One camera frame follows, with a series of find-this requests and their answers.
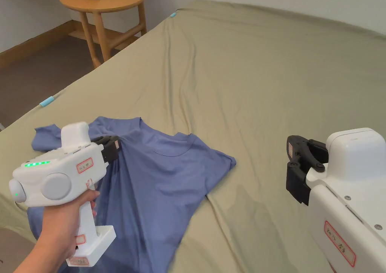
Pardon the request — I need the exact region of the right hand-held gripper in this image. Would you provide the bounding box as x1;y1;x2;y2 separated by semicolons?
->
286;127;386;273

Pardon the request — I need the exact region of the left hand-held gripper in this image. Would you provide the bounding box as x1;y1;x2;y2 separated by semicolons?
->
8;122;121;268

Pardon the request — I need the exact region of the blue t-shirt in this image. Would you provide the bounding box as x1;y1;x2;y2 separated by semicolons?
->
27;116;237;273

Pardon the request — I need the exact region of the person's left forearm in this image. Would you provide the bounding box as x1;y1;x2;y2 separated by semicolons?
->
0;238;70;273

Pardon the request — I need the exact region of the person's left hand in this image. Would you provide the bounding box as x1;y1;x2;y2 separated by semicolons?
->
38;190;101;259

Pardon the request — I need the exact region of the bed with beige sheet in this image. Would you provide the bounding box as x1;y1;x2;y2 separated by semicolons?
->
0;0;386;273

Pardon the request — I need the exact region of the wooden stool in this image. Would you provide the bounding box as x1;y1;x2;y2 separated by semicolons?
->
58;0;148;69

